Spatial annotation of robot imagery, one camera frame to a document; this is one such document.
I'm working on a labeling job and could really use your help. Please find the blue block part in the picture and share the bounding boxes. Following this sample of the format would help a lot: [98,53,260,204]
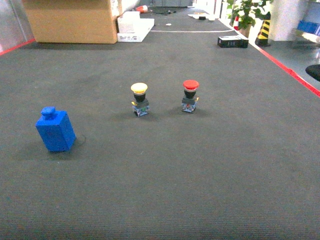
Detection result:
[35,106,76,152]

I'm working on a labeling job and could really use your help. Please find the white flat box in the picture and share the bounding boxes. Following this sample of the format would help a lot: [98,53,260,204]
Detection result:
[117,11,155,43]

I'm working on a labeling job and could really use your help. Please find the black rectangular box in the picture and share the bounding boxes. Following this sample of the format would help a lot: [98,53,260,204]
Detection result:
[217,35,249,49]

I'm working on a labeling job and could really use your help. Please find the large cardboard box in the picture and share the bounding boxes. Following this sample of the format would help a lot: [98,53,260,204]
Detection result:
[22,0,122,44]

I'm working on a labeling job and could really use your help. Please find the green potted plant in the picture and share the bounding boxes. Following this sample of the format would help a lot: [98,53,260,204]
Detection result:
[226,0,274,38]

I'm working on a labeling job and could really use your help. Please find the yellow push button switch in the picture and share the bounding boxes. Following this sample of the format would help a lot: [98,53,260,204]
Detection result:
[130,82,150,117]

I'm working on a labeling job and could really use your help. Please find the red push button switch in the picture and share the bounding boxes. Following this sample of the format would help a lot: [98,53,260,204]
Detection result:
[181,79,200,113]

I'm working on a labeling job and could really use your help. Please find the yellow black striped post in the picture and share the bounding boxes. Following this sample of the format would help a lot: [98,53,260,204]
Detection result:
[255,12,271,47]

